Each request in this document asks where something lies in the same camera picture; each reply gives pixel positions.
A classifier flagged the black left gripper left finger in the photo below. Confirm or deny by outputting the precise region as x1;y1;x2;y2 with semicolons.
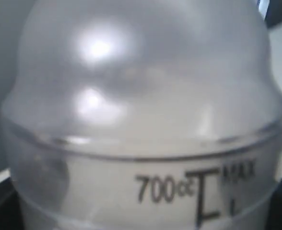
0;179;24;230

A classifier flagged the clear plastic shaker bottle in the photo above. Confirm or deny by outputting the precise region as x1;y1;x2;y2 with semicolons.
1;0;282;230

